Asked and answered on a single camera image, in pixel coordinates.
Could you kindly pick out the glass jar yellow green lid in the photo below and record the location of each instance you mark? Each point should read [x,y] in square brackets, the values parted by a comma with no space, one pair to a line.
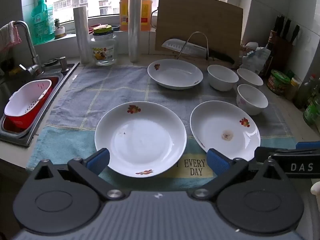
[103,52]

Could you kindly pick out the blue checked towel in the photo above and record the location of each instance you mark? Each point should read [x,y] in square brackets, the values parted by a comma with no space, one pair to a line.
[100,92]

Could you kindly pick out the green lidded jar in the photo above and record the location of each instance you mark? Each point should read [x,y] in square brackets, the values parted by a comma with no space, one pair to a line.
[277,82]

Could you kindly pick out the steel sink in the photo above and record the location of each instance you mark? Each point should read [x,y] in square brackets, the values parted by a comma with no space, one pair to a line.
[66,71]

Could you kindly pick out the white fruit print plate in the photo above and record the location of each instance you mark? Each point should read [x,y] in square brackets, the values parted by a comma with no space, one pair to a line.
[225,122]
[140,140]
[175,73]

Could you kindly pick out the green glass bottle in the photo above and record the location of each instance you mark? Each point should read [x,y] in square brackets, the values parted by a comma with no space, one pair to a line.
[312,110]

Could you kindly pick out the dark glass bottle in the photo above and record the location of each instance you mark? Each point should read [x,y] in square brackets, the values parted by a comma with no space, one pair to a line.
[306,92]

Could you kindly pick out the person's right hand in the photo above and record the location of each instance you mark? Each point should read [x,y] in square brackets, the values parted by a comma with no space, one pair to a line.
[316,188]

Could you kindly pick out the white printed plastic bag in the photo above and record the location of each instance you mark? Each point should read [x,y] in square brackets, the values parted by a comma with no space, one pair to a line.
[257,60]

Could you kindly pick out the pink cloth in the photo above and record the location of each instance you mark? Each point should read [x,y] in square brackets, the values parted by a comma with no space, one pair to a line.
[7,37]

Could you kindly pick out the dark sauce bottle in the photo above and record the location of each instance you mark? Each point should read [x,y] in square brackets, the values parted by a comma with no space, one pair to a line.
[270,42]

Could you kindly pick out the metal faucet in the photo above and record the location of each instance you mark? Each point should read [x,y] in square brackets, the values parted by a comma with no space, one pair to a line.
[27,37]

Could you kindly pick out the tall cling film roll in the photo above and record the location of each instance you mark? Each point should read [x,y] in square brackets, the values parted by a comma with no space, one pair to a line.
[135,30]

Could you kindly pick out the wooden cutting board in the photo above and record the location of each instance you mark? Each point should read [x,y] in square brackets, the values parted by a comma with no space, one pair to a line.
[200,17]

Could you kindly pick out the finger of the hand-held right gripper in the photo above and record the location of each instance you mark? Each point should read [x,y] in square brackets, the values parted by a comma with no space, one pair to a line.
[262,155]
[308,145]

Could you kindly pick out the orange cooking oil bottle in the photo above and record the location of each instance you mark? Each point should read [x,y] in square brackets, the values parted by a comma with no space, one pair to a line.
[123,12]

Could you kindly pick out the white ceramic bowl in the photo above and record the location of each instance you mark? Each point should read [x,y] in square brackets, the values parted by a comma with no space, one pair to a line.
[250,76]
[222,80]
[252,102]

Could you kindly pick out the dark wooden knife block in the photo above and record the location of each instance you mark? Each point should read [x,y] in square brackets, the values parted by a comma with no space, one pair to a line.
[282,50]

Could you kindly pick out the metal sink knob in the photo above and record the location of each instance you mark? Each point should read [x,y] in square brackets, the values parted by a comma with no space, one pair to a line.
[64,63]

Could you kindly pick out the white colander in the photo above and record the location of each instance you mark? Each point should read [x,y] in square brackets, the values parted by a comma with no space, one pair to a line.
[27,92]

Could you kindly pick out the small potted plant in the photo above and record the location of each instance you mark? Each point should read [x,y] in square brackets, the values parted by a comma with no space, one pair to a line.
[60,32]

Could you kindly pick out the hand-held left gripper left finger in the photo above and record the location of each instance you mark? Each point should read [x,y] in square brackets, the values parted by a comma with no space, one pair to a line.
[98,158]

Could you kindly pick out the short cling film roll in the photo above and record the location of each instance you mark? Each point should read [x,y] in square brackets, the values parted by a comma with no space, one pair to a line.
[82,35]

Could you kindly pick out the small yellow lidded jar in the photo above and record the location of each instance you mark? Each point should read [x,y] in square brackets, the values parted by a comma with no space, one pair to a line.
[293,90]

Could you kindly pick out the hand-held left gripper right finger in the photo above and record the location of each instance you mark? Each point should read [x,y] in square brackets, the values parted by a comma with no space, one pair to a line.
[217,162]

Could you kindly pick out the metal sink strainer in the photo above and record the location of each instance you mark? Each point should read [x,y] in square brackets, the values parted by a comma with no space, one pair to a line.
[51,61]

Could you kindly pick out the green detergent bottle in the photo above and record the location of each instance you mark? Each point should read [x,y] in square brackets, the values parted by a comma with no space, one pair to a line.
[41,25]

